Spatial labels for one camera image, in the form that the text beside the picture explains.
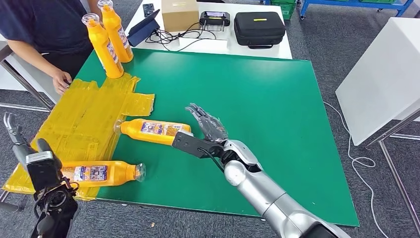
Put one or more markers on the flat white box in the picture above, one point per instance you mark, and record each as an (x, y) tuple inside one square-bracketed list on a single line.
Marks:
[(202, 46)]

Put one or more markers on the white side table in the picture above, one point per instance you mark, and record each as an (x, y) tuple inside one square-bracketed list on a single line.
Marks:
[(32, 78)]

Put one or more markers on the black controller with screen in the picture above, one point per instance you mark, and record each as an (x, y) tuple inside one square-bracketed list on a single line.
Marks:
[(214, 18)]

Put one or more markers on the person's left forearm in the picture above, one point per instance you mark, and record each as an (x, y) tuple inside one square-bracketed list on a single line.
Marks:
[(94, 7)]

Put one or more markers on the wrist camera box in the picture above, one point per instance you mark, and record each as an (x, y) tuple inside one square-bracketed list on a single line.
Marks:
[(42, 174), (190, 144)]

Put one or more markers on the white table with metal legs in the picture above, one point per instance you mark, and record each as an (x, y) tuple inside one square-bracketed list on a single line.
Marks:
[(380, 76)]

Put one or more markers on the blue metal rack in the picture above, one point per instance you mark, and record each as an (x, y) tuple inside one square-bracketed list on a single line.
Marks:
[(353, 3)]

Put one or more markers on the tablet in blue case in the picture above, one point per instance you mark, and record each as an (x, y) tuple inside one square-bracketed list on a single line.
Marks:
[(143, 29)]

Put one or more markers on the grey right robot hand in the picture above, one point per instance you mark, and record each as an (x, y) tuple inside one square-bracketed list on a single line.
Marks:
[(211, 129)]

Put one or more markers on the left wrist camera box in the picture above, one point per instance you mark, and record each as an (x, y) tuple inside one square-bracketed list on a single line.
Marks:
[(42, 174)]

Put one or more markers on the yellow taped cardboard sheet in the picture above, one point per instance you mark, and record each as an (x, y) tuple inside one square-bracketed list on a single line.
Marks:
[(85, 118)]

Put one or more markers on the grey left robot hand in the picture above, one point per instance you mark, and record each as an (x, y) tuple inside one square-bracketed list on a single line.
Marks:
[(24, 151)]

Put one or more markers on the black smartphone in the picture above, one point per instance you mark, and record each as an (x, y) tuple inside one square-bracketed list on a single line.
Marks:
[(148, 10)]

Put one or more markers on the person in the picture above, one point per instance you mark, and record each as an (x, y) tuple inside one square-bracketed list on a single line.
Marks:
[(49, 23)]

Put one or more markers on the person's right hand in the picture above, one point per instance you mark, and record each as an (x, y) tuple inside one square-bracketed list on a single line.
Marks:
[(62, 82)]

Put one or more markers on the green plastic crate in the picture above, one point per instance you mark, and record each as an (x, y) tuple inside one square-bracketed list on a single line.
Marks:
[(376, 1), (283, 10)]

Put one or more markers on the person's right forearm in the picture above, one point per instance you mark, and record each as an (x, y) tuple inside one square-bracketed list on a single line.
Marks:
[(32, 59)]

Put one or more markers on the orange detergent bottle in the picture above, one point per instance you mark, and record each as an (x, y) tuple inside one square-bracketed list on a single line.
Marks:
[(115, 172), (105, 49), (121, 36), (137, 133)]

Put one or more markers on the white desk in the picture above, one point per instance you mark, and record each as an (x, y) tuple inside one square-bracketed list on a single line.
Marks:
[(262, 54)]

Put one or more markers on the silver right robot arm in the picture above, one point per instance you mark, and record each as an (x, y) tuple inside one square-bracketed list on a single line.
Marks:
[(262, 193)]

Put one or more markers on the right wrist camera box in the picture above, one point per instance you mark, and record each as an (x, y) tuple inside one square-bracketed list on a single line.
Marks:
[(190, 144)]

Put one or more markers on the brown cardboard box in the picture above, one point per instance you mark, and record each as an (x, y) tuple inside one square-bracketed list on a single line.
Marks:
[(179, 14)]

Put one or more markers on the black carrying case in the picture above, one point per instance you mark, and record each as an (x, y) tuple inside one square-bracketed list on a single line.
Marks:
[(260, 30)]

